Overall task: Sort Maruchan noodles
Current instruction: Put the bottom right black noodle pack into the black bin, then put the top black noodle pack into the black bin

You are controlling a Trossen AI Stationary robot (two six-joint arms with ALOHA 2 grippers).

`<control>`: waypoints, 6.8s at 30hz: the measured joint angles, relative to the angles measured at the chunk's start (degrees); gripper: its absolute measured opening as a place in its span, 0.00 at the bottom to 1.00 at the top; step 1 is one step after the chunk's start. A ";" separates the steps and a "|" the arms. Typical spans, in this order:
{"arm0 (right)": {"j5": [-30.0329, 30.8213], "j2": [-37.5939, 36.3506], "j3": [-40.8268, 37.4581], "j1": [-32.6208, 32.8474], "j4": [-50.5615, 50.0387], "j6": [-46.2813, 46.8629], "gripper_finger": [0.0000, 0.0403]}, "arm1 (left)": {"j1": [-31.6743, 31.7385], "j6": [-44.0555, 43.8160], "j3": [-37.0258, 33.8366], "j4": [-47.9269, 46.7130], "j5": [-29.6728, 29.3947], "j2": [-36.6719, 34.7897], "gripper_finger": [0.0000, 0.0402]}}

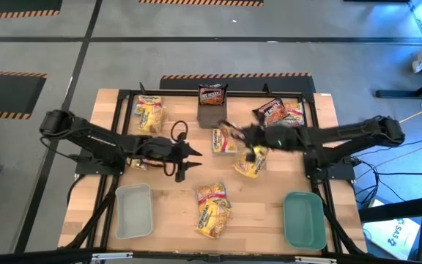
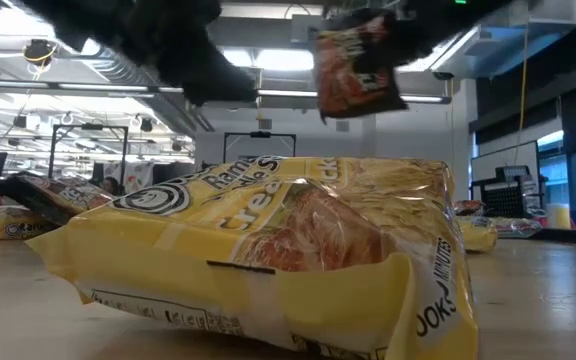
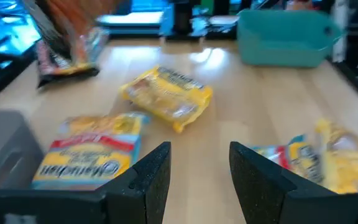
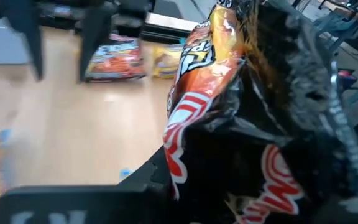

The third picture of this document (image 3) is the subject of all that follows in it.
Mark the blue Maruchan noodle soup pack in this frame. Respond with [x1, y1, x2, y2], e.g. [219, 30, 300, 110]
[73, 26, 110, 68]
[250, 133, 326, 184]
[31, 111, 151, 191]

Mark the black Maruchan fire noodle pack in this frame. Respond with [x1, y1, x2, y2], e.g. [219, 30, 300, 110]
[35, 39, 101, 90]
[22, 0, 127, 62]

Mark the yellow Maruchan noodle soup pack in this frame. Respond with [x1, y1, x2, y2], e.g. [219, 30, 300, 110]
[118, 64, 214, 134]
[314, 118, 358, 195]

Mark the dark translucent plastic bin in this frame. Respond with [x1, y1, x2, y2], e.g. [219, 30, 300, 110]
[0, 109, 45, 190]

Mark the teal green plastic bin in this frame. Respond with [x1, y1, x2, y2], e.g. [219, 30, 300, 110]
[236, 8, 343, 68]

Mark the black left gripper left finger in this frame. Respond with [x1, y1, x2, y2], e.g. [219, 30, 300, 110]
[99, 142, 171, 224]

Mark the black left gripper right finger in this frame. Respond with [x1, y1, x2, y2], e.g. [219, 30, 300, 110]
[229, 142, 358, 224]

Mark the silver metal bracket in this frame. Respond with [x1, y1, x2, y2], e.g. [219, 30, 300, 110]
[333, 0, 349, 63]

